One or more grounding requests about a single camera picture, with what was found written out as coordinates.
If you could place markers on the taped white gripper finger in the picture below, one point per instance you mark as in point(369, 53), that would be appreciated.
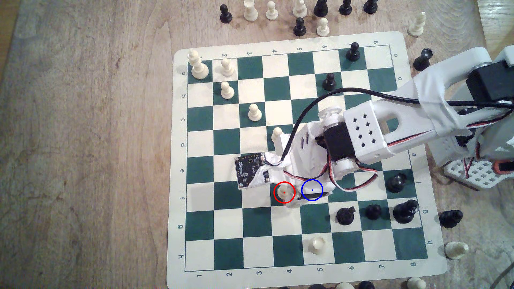
point(271, 174)

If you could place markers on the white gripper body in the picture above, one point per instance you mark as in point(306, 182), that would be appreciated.
point(312, 197)

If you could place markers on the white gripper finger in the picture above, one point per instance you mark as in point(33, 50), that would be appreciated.
point(297, 202)

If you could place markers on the white pawn with red mark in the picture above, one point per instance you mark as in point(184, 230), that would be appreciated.
point(284, 190)

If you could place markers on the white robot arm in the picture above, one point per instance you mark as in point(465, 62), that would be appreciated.
point(429, 116)

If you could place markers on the green and white chess mat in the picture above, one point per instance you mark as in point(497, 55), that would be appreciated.
point(225, 249)

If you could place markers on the white chess piece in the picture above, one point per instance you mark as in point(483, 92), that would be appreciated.
point(456, 250)
point(299, 9)
point(344, 286)
point(416, 283)

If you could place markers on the large black chess piece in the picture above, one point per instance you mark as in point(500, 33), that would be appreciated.
point(405, 212)

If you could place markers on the tall white king piece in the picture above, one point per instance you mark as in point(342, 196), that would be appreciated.
point(198, 66)

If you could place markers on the white rook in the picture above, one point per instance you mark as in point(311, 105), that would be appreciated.
point(250, 11)
point(318, 245)

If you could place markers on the black pawn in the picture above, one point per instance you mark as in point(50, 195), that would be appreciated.
point(353, 53)
point(299, 28)
point(374, 212)
point(225, 15)
point(329, 82)

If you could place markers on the black rook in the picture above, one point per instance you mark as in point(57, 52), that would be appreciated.
point(422, 61)

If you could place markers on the white bishop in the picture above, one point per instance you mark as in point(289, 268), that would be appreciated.
point(417, 25)

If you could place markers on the small orange plastic part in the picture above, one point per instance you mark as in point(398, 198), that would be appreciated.
point(505, 166)

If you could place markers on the black camera circuit board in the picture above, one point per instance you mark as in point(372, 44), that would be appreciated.
point(249, 170)

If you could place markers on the white grid base plate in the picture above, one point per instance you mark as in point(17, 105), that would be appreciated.
point(482, 178)

